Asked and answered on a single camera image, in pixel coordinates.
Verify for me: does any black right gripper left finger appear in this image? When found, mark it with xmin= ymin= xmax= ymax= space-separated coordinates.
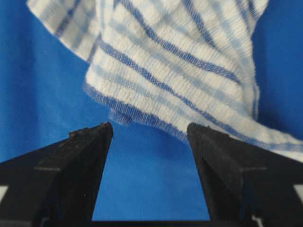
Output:
xmin=0 ymin=122 xmax=113 ymax=227

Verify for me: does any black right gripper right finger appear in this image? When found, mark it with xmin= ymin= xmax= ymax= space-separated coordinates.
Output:
xmin=187 ymin=123 xmax=303 ymax=227

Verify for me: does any white blue-striped towel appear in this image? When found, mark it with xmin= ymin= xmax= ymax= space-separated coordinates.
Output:
xmin=27 ymin=0 xmax=303 ymax=161

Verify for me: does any blue table cloth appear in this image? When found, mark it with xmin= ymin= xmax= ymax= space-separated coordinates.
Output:
xmin=0 ymin=0 xmax=303 ymax=221

